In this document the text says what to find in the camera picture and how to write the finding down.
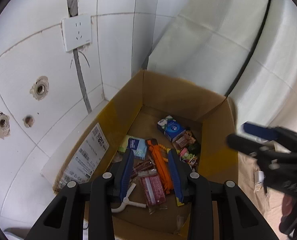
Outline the white plastic clip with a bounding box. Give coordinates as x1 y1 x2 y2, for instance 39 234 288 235
111 183 146 213

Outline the dark red snack packet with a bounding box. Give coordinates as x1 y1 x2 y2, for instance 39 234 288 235
140 174 166 207

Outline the person's right hand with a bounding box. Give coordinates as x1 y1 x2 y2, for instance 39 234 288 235
279 194 297 234

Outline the clear plastic wrapper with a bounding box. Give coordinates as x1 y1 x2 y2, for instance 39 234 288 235
254 170 264 192

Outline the colourful snack packet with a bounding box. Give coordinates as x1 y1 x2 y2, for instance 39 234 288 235
172 130 201 168

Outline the white shipping label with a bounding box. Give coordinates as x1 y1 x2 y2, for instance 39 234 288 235
59 123 110 189

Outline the blue white tissue pack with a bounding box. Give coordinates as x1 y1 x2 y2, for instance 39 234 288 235
157 115 186 142

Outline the brown cardboard box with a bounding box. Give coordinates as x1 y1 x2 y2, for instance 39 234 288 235
61 70 238 239

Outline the pale green curtain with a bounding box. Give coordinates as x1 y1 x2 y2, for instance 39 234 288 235
148 0 297 132

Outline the brown sausage stick packet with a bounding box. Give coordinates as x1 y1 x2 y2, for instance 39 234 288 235
131 159 155 179

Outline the yellow blue tissue pack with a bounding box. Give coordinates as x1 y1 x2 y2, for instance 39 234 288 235
118 135 147 160

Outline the white wall socket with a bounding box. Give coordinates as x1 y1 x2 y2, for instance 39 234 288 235
61 15 92 52

